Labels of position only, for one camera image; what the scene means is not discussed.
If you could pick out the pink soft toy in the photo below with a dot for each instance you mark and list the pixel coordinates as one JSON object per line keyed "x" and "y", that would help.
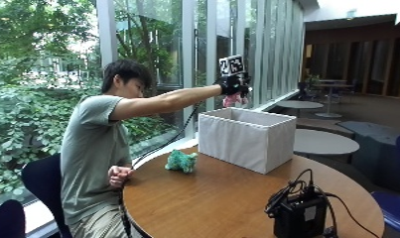
{"x": 233, "y": 99}

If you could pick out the white marker cube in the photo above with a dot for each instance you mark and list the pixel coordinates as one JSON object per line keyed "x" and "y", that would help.
{"x": 232, "y": 65}

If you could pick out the the person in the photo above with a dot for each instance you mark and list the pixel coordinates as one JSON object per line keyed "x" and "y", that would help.
{"x": 94, "y": 148}

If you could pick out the dark background chair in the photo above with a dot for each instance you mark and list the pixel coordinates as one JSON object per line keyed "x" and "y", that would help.
{"x": 304, "y": 91}

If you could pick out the round grey low table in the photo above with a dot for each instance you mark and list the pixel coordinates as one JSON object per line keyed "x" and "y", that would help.
{"x": 325, "y": 142}
{"x": 300, "y": 104}

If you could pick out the green soft toy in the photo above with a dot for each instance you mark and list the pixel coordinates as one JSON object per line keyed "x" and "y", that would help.
{"x": 182, "y": 161}

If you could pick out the potted green plant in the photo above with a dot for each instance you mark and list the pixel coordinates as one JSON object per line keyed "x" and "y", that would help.
{"x": 313, "y": 80}

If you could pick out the white fabric storage box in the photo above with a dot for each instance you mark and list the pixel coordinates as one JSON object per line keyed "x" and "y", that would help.
{"x": 246, "y": 140}

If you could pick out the dark blue chair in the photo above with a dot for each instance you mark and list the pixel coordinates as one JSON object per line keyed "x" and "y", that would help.
{"x": 43, "y": 188}
{"x": 6, "y": 219}

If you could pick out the grey upholstered seat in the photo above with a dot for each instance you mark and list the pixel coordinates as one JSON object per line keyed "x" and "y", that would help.
{"x": 376, "y": 148}

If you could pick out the tall round pedestal table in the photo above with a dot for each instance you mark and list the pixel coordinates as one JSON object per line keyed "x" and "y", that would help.
{"x": 332, "y": 95}

